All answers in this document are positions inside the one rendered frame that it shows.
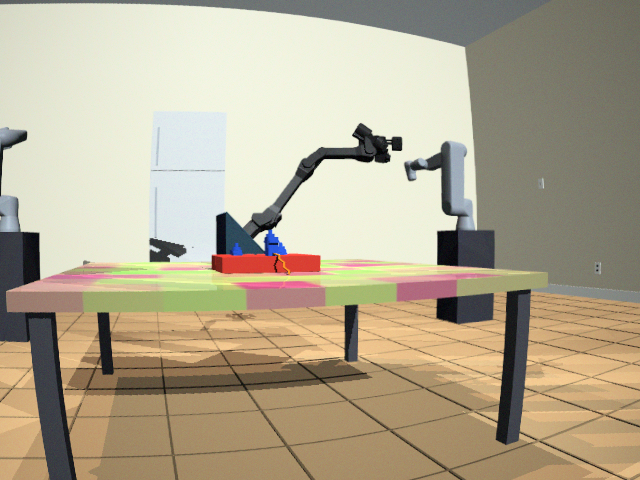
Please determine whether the blue micro servo with orange cable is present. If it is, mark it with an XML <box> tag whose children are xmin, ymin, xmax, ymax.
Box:
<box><xmin>263</xmin><ymin>230</ymin><xmax>290</xmax><ymax>275</ymax></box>

